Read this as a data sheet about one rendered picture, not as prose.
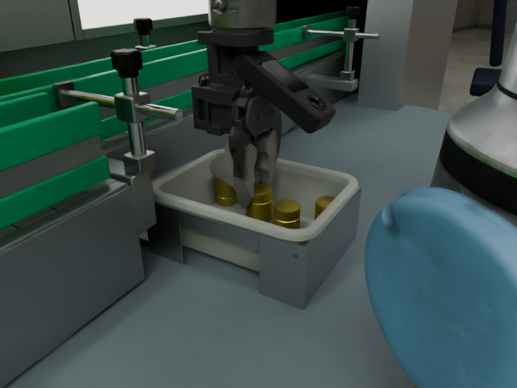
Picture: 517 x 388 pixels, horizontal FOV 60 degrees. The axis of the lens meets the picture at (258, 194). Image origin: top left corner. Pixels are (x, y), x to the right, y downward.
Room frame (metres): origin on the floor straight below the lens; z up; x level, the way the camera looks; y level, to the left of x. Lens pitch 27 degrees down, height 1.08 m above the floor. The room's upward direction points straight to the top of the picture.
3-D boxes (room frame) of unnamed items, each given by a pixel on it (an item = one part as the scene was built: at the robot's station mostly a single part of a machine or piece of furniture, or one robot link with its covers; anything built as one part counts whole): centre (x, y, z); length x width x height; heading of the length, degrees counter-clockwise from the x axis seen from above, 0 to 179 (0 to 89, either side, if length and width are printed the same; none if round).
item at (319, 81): (1.01, -0.17, 0.90); 0.17 x 0.05 x 0.23; 60
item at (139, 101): (0.45, 0.15, 0.95); 0.17 x 0.03 x 0.12; 60
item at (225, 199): (0.59, 0.05, 0.79); 0.04 x 0.04 x 0.04
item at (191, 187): (0.50, 0.00, 0.80); 0.22 x 0.17 x 0.09; 60
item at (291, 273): (0.52, 0.03, 0.79); 0.27 x 0.17 x 0.08; 60
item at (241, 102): (0.53, 0.02, 0.96); 0.09 x 0.08 x 0.12; 58
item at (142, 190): (0.46, 0.16, 0.85); 0.09 x 0.04 x 0.07; 60
